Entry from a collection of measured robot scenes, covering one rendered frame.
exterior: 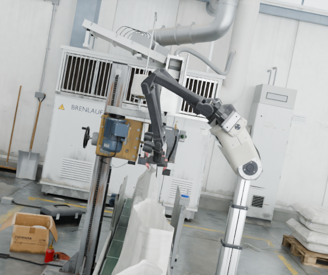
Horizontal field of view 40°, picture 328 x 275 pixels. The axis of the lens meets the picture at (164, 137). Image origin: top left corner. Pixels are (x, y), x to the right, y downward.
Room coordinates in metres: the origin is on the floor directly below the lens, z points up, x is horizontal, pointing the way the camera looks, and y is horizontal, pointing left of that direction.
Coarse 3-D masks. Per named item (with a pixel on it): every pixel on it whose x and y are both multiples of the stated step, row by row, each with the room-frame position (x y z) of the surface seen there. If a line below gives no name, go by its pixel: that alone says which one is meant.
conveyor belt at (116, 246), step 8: (128, 200) 5.15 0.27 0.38; (128, 208) 4.74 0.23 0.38; (128, 216) 4.40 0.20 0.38; (120, 224) 4.04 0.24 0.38; (120, 232) 3.78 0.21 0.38; (120, 240) 3.56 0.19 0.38; (112, 248) 3.32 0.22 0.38; (120, 248) 3.36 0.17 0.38; (112, 256) 3.14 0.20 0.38; (112, 264) 2.99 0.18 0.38; (104, 272) 2.82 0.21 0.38
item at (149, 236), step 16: (144, 208) 1.76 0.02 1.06; (160, 208) 1.70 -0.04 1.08; (128, 224) 1.63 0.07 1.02; (144, 224) 1.76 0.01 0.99; (160, 224) 1.69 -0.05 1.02; (128, 240) 1.51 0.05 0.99; (144, 240) 1.32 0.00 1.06; (160, 240) 1.33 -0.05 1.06; (128, 256) 1.45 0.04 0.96; (144, 256) 1.30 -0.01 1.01; (160, 256) 1.36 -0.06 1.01; (112, 272) 1.58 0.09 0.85
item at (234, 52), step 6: (180, 48) 5.96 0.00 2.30; (186, 48) 5.98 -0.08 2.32; (234, 48) 6.57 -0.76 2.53; (174, 54) 5.95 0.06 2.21; (192, 54) 6.04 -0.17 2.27; (198, 54) 6.06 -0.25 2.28; (234, 54) 6.52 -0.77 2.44; (204, 60) 6.12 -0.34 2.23; (228, 60) 6.49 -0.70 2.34; (210, 66) 6.19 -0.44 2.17; (228, 66) 6.47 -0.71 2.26; (216, 72) 6.30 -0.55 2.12; (222, 72) 6.36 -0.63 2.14; (228, 72) 6.49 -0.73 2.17
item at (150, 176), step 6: (150, 168) 3.50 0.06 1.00; (150, 174) 3.05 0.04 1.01; (144, 180) 3.20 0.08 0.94; (150, 180) 3.04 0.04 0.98; (144, 186) 3.16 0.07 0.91; (150, 186) 3.10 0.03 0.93; (144, 192) 3.13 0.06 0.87; (150, 192) 3.14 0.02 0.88; (138, 198) 3.17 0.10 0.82; (144, 198) 3.10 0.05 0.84; (150, 198) 3.18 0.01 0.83; (132, 204) 3.25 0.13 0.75
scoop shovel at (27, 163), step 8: (40, 104) 7.43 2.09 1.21; (32, 136) 7.28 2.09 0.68; (32, 144) 7.25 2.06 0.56; (24, 152) 7.23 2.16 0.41; (24, 160) 7.24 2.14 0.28; (32, 160) 7.25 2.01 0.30; (24, 168) 7.21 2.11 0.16; (32, 168) 7.22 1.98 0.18; (16, 176) 7.16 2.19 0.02; (24, 176) 7.18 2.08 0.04; (32, 176) 7.19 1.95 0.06
